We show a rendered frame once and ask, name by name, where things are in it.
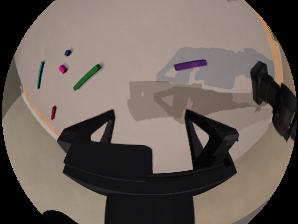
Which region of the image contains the purple rod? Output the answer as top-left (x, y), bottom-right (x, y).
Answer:
top-left (174, 59), bottom-right (207, 71)

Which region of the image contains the magenta rod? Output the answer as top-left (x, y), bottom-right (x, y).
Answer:
top-left (59, 65), bottom-right (67, 73)

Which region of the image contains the green rod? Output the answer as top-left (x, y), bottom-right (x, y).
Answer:
top-left (73, 64), bottom-right (101, 91)

